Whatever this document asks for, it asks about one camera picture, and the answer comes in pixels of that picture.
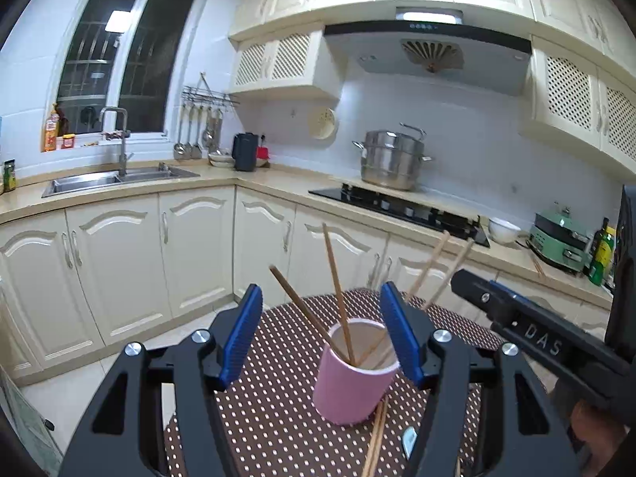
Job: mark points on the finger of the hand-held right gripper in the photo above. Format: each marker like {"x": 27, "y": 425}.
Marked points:
{"x": 479, "y": 293}
{"x": 512, "y": 292}

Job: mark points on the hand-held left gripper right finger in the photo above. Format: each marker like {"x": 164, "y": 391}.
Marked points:
{"x": 402, "y": 338}

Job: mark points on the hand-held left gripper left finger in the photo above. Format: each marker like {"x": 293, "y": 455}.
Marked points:
{"x": 241, "y": 338}

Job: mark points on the wooden chopstick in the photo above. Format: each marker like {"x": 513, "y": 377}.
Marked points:
{"x": 454, "y": 266}
{"x": 303, "y": 303}
{"x": 338, "y": 288}
{"x": 431, "y": 261}

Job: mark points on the pink cup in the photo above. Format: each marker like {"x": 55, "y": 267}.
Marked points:
{"x": 343, "y": 392}

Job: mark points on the light blue sheathed knife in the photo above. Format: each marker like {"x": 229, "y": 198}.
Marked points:
{"x": 410, "y": 443}

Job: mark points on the row of hanging kitchen utensils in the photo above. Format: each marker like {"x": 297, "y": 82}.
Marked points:
{"x": 196, "y": 134}

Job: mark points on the person's right hand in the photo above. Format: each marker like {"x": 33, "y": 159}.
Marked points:
{"x": 596, "y": 427}

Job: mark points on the pair of brown chopsticks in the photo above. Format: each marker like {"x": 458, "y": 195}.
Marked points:
{"x": 537, "y": 266}

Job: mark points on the white bowl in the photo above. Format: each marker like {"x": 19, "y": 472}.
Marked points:
{"x": 504, "y": 232}

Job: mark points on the green electric cooker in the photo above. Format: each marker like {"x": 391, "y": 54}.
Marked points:
{"x": 559, "y": 243}

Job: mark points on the brown polka dot tablecloth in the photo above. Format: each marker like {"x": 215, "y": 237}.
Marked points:
{"x": 278, "y": 407}

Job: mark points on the dark glass oil bottle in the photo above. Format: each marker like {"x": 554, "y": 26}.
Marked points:
{"x": 595, "y": 248}

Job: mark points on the green bottle yellow cap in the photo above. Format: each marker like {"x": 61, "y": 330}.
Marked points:
{"x": 605, "y": 258}

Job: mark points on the black induction cooktop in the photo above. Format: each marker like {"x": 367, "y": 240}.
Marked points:
{"x": 397, "y": 211}

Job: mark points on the stainless steel steamer pot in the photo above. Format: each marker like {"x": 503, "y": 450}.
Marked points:
{"x": 392, "y": 161}

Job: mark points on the stacked white dishes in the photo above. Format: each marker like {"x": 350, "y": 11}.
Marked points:
{"x": 221, "y": 159}

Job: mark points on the small red container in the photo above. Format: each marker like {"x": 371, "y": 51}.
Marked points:
{"x": 262, "y": 153}

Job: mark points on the black electric kettle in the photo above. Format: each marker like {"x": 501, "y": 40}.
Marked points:
{"x": 245, "y": 151}

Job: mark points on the cream lattice door cabinet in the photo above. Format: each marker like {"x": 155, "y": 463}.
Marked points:
{"x": 576, "y": 89}
{"x": 293, "y": 57}

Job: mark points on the stainless steel sink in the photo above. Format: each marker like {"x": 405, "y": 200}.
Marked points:
{"x": 89, "y": 183}

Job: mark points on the metal faucet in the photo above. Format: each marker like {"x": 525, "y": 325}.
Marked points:
{"x": 122, "y": 149}

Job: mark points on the cream round strainer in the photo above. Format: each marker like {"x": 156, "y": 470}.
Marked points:
{"x": 323, "y": 123}

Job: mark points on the small red box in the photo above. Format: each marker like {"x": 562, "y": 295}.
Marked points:
{"x": 69, "y": 142}

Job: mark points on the black and grey range hood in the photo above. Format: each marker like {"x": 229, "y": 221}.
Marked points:
{"x": 387, "y": 39}

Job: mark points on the orange dish soap bottle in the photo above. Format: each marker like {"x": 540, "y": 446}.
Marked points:
{"x": 50, "y": 131}

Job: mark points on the white framed window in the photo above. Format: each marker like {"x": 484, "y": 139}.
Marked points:
{"x": 144, "y": 49}

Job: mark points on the metal wall rack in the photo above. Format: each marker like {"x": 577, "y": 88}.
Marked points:
{"x": 208, "y": 97}

